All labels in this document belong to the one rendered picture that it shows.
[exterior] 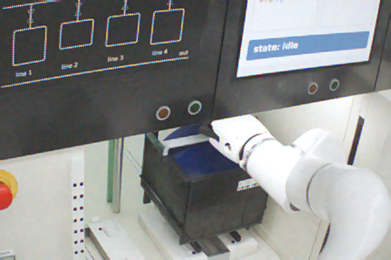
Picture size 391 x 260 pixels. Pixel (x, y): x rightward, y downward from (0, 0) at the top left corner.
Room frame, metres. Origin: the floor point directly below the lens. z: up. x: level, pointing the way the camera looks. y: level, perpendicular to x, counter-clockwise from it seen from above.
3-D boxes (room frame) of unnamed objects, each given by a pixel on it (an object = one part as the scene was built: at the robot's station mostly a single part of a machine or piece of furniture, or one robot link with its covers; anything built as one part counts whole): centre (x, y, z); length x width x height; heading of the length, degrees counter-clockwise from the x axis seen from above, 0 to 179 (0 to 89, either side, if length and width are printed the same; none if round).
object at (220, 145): (1.15, -0.10, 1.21); 0.11 x 0.10 x 0.07; 33
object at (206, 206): (1.24, -0.04, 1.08); 0.24 x 0.20 x 0.32; 123
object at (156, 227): (1.24, -0.04, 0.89); 0.22 x 0.21 x 0.04; 33
